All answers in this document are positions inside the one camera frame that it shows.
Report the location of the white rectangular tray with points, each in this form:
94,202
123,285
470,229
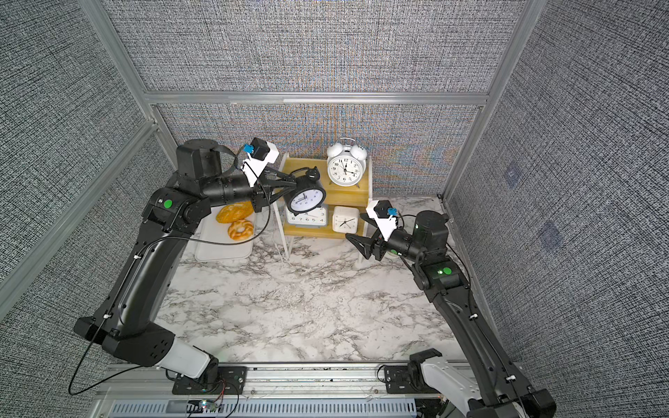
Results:
215,244

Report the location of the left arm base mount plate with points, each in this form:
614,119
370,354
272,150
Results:
227,379

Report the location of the white twin-bell alarm clock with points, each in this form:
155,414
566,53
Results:
347,162

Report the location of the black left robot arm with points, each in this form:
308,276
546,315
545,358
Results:
208,175

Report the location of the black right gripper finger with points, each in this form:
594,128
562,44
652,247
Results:
371,221
363,245

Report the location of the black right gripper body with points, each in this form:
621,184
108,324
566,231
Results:
385,247

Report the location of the wooden two-tier white-frame shelf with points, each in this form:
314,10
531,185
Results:
357,196

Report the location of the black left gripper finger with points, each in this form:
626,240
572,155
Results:
272,197
272,179

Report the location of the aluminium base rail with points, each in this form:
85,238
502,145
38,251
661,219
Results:
292,389

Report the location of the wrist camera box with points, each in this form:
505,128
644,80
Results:
387,216
259,154

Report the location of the black twin-bell alarm clock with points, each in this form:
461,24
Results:
307,193

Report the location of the oval brown bread loaf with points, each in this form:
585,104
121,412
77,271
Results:
234,212

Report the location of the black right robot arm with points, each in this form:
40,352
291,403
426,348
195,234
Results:
499,388

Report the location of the grey square alarm clock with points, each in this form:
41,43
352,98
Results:
318,217

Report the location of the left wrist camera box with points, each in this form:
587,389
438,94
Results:
259,154

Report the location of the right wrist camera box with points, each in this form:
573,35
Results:
387,216

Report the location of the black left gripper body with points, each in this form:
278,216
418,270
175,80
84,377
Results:
259,195

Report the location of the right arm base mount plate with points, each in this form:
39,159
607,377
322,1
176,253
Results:
398,381

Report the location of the small white square alarm clock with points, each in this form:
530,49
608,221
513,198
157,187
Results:
345,219

